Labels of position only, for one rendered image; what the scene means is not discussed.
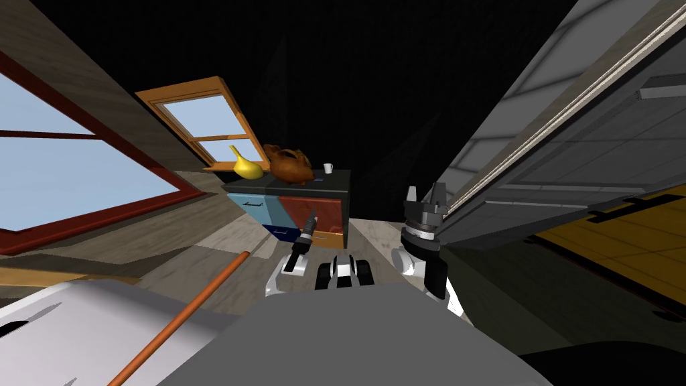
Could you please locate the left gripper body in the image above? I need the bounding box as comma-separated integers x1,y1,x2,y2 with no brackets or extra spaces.
297,210,319,244

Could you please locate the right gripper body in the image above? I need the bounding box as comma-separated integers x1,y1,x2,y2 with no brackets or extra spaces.
403,200,450,231

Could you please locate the multicoloured drawer cabinet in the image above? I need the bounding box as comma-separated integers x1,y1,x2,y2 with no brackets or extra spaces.
222,143,352,251

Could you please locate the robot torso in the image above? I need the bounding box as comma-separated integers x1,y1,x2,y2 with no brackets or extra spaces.
159,254,554,386

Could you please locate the orange framed window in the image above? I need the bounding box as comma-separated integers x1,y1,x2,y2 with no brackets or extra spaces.
135,75,271,172

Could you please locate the grey panel door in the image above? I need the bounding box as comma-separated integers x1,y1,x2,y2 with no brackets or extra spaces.
435,10,686,252

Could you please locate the yellow wooden door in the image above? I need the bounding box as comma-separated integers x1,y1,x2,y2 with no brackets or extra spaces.
527,184,686,318

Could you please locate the white appliance door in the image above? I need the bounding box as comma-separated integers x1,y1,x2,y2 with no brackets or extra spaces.
0,278,243,386

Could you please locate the red framed window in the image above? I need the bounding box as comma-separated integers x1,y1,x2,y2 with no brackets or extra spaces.
0,50,207,257

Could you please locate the orange bar handle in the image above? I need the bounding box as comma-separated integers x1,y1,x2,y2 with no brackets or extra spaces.
107,250,253,386

